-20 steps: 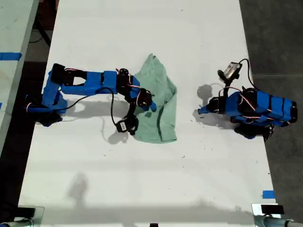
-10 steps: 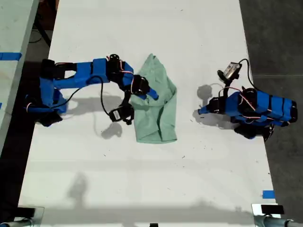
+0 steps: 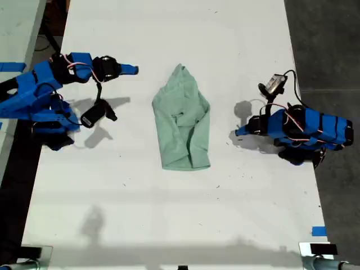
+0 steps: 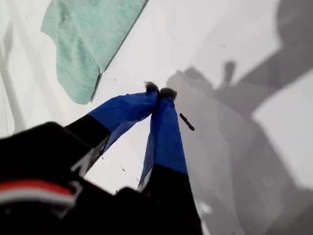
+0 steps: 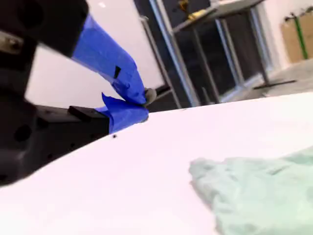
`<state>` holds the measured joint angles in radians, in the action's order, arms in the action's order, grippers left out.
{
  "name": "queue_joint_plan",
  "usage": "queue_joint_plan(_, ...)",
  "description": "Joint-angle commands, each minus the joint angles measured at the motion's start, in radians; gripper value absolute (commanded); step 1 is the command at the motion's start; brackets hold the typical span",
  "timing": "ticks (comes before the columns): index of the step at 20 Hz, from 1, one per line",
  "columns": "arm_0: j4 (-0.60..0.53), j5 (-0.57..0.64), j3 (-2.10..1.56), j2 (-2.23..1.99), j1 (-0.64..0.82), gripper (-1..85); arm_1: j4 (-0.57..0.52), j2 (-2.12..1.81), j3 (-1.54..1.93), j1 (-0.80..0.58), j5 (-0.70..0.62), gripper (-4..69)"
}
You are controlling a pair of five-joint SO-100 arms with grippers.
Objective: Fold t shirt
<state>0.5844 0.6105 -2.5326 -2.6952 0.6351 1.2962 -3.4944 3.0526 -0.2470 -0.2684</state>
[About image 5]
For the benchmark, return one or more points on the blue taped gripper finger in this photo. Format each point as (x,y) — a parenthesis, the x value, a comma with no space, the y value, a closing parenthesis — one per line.
(127,117)
(105,54)

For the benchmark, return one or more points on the pale green T-shirt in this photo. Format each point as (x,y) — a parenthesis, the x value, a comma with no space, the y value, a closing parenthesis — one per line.
(259,195)

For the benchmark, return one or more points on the silver metal pole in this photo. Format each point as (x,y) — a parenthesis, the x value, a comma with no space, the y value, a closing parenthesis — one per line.
(173,54)

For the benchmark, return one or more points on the small yellow tool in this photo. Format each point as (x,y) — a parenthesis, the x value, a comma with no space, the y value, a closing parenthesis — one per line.
(195,15)

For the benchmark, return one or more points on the grey workbench with metal legs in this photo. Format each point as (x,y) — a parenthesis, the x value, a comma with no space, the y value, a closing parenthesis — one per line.
(220,14)

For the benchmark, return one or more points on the brown cardboard box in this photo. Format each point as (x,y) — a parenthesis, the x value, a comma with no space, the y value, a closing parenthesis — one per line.
(291,41)

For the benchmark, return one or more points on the green strip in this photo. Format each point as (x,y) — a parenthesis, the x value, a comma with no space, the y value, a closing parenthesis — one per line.
(301,39)

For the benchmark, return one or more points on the white whiteboard with black frame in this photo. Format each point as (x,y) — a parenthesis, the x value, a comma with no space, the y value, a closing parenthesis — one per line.
(127,31)

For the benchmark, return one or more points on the thin metal whiteboard stand post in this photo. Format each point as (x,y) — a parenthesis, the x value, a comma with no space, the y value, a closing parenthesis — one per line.
(159,61)

